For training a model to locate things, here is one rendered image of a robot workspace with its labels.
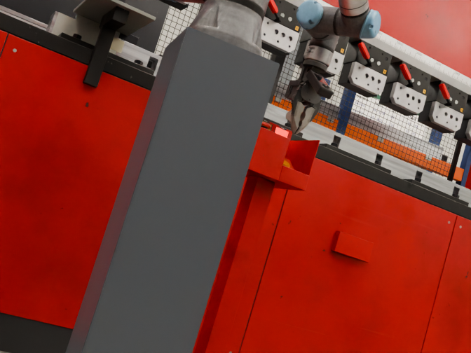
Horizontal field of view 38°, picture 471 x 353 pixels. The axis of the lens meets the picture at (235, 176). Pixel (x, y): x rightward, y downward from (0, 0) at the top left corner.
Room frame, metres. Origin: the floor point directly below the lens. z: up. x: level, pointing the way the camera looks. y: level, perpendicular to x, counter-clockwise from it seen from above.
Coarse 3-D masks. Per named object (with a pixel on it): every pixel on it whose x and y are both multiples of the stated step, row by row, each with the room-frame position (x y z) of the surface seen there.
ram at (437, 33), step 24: (288, 0) 2.28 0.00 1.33; (336, 0) 2.36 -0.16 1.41; (384, 0) 2.44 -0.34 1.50; (408, 0) 2.48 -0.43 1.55; (432, 0) 2.53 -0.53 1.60; (456, 0) 2.57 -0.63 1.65; (384, 24) 2.45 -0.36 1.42; (408, 24) 2.49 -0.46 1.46; (432, 24) 2.54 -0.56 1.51; (456, 24) 2.59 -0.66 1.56; (384, 48) 2.46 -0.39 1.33; (432, 48) 2.55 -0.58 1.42; (456, 48) 2.60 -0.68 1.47; (432, 72) 2.57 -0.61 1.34
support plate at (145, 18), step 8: (88, 0) 1.86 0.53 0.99; (96, 0) 1.84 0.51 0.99; (104, 0) 1.82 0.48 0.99; (112, 0) 1.80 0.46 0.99; (80, 8) 1.96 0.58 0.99; (88, 8) 1.94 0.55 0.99; (96, 8) 1.92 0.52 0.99; (104, 8) 1.89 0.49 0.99; (112, 8) 1.87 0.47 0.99; (128, 8) 1.83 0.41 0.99; (136, 8) 1.83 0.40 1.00; (88, 16) 2.01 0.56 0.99; (96, 16) 1.99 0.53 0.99; (128, 16) 1.90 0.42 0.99; (136, 16) 1.87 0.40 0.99; (144, 16) 1.85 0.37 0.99; (152, 16) 1.85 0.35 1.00; (128, 24) 1.97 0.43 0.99; (136, 24) 1.95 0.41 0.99; (144, 24) 1.92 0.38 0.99; (120, 32) 2.08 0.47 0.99; (128, 32) 2.05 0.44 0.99
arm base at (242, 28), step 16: (208, 0) 1.22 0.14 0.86; (224, 0) 1.20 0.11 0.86; (240, 0) 1.20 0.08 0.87; (208, 16) 1.20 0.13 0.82; (224, 16) 1.19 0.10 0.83; (240, 16) 1.20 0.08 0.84; (256, 16) 1.22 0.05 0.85; (208, 32) 1.18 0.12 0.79; (224, 32) 1.18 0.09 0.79; (240, 32) 1.19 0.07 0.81; (256, 32) 1.23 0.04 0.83; (256, 48) 1.21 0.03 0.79
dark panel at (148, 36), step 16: (0, 0) 2.42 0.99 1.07; (16, 0) 2.44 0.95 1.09; (32, 0) 2.46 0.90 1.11; (48, 0) 2.48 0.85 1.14; (64, 0) 2.50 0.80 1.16; (80, 0) 2.53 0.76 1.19; (128, 0) 2.60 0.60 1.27; (144, 0) 2.62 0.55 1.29; (32, 16) 2.47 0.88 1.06; (48, 16) 2.49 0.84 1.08; (160, 16) 2.66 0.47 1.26; (144, 32) 2.64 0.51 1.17; (160, 32) 2.67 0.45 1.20; (144, 48) 2.65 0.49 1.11
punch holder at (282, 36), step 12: (276, 0) 2.26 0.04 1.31; (288, 12) 2.28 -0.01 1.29; (264, 24) 2.25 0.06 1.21; (276, 24) 2.27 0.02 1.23; (288, 24) 2.29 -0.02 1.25; (264, 36) 2.26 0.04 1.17; (276, 36) 2.27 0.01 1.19; (288, 36) 2.29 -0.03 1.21; (264, 48) 2.34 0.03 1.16; (276, 48) 2.30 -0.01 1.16; (288, 48) 2.30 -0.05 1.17
